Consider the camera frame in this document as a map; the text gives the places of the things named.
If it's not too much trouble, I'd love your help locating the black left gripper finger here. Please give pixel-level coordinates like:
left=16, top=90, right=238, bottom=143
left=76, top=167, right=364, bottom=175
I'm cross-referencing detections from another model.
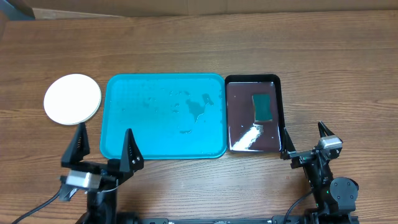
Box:
left=119, top=128, right=144, bottom=173
left=61, top=123, right=90, bottom=165

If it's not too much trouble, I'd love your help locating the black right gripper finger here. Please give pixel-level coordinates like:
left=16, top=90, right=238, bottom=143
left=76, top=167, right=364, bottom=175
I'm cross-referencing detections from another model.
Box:
left=281, top=128, right=296, bottom=156
left=318, top=121, right=334, bottom=138

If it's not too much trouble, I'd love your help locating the pink plate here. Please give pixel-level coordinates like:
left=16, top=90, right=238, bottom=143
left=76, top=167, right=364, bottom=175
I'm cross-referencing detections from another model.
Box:
left=43, top=73, right=102, bottom=126

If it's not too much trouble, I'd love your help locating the green scouring sponge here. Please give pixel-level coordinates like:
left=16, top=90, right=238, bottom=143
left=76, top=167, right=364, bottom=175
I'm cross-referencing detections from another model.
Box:
left=252, top=94, right=272, bottom=123

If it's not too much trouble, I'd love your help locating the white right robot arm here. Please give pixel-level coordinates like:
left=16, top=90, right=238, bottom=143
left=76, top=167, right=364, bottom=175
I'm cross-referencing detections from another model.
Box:
left=280, top=121, right=359, bottom=224

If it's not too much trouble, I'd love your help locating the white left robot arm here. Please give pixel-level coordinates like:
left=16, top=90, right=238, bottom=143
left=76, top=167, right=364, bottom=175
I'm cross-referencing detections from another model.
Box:
left=59, top=123, right=144, bottom=223

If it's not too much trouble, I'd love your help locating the black water tray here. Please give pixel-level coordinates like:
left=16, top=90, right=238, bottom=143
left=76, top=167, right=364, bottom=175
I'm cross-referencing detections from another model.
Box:
left=225, top=74, right=285, bottom=153

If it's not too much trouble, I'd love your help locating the teal plastic tray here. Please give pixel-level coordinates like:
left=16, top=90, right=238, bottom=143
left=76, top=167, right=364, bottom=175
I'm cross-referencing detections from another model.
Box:
left=99, top=73, right=228, bottom=160

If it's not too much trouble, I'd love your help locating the cardboard backdrop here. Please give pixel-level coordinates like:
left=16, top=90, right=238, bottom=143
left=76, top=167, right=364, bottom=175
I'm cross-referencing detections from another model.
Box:
left=1, top=0, right=397, bottom=20

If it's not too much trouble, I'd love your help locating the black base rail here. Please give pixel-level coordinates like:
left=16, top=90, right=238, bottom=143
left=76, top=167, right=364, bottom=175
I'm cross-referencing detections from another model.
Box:
left=116, top=212, right=360, bottom=224

